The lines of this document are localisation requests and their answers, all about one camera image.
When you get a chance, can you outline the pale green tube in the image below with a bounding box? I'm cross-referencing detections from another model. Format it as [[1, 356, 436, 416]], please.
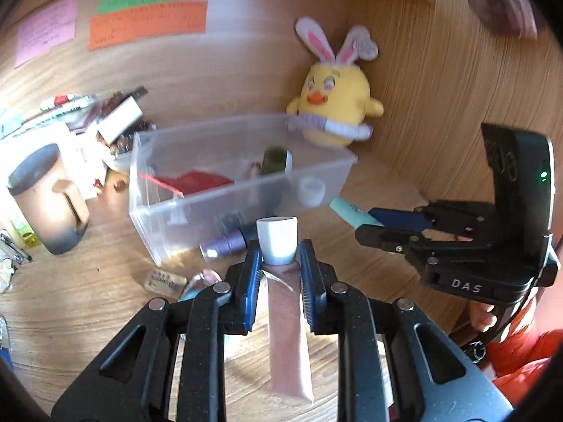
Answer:
[[330, 198, 374, 229]]

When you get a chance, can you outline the yellow chick plush toy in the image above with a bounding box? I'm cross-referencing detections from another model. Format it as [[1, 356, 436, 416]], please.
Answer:
[[286, 17, 384, 148]]

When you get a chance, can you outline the yellow green bottle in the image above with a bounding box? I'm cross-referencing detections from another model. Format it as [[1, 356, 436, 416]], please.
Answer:
[[11, 217, 42, 247]]

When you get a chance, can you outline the person's right hand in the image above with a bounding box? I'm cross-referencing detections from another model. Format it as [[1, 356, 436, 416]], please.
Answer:
[[468, 301, 500, 335]]

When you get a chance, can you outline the red envelope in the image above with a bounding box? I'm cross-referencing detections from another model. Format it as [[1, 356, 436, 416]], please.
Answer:
[[141, 169, 234, 196]]

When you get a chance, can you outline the dark maroon object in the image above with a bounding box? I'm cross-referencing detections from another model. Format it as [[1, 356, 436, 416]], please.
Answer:
[[467, 0, 539, 40]]

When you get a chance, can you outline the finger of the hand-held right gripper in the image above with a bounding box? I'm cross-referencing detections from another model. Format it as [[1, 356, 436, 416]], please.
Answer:
[[368, 200, 495, 240], [355, 225, 445, 273]]

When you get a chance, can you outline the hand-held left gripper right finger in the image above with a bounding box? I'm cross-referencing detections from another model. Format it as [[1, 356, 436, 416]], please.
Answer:
[[299, 239, 517, 422]]

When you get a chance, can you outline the white tape roll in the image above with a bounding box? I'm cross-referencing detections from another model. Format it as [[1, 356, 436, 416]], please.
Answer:
[[297, 177, 327, 206]]

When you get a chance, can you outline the orange paper note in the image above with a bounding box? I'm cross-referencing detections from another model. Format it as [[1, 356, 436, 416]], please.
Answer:
[[88, 0, 208, 52]]

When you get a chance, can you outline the red white marker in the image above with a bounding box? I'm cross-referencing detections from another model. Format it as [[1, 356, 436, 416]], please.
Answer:
[[39, 92, 82, 111]]

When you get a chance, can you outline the brown lidded mug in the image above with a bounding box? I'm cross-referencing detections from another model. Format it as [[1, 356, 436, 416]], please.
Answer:
[[6, 143, 91, 256]]

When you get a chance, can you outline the brown bead string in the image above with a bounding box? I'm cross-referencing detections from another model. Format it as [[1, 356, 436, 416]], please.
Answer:
[[99, 87, 148, 110]]

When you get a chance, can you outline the white cardboard box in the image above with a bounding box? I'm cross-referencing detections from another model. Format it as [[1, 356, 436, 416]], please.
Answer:
[[94, 94, 144, 141]]

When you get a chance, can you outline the pink tube white cap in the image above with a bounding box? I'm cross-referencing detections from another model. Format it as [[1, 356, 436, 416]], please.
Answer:
[[256, 216, 315, 405]]

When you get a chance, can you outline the person's right forearm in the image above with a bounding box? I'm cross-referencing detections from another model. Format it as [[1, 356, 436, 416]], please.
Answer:
[[486, 299, 555, 401]]

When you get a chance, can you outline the pink paper note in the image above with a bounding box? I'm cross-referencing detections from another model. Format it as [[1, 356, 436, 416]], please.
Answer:
[[14, 0, 80, 69]]

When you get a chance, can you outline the clear plastic storage box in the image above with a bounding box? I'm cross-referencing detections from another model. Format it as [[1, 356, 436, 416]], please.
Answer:
[[128, 113, 358, 267]]

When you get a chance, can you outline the dark purple bottle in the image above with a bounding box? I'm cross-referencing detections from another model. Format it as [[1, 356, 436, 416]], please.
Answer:
[[200, 226, 260, 262]]

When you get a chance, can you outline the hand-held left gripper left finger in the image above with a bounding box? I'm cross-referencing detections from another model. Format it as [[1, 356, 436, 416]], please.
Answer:
[[50, 239, 265, 422]]

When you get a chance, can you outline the pink white braided cord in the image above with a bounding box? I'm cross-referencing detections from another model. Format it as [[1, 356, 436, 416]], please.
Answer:
[[189, 269, 223, 291]]

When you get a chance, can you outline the green spray bottle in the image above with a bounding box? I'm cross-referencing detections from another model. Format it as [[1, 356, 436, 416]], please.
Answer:
[[259, 146, 295, 209]]

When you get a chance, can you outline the green paper note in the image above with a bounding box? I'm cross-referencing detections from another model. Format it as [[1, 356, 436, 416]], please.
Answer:
[[97, 0, 183, 15]]

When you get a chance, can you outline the white green printed carton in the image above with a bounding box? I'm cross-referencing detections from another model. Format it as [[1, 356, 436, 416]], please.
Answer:
[[57, 123, 110, 194]]

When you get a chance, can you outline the glass bowl of stones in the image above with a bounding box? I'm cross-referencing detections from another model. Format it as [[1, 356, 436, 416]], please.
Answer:
[[103, 138, 137, 172]]

